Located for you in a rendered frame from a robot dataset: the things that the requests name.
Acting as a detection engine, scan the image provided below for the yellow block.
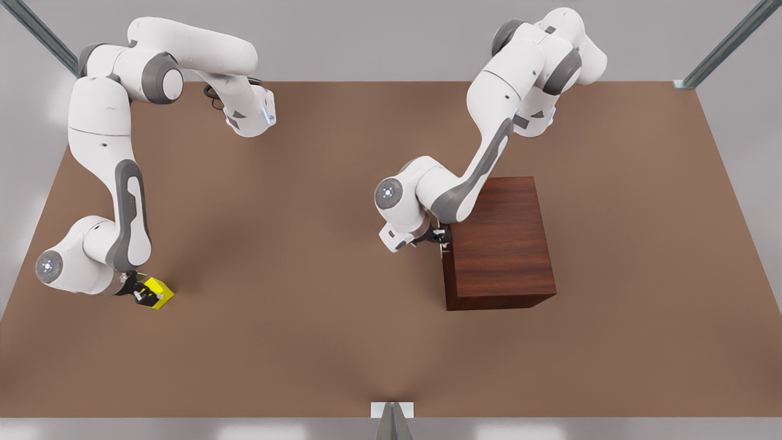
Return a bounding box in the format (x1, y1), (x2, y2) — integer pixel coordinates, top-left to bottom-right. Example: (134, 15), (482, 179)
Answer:
(136, 277), (175, 310)

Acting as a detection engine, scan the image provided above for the dark wooden box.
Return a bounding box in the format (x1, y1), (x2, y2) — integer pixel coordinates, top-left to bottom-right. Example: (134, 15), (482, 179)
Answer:
(441, 177), (557, 312)

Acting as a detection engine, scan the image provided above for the silver frame post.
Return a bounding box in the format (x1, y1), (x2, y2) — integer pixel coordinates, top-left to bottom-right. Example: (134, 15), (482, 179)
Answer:
(371, 401), (415, 440)
(673, 0), (782, 91)
(0, 0), (81, 77)

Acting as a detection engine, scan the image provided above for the black cable loop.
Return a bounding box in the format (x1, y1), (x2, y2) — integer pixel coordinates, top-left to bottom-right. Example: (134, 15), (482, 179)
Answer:
(203, 77), (263, 111)

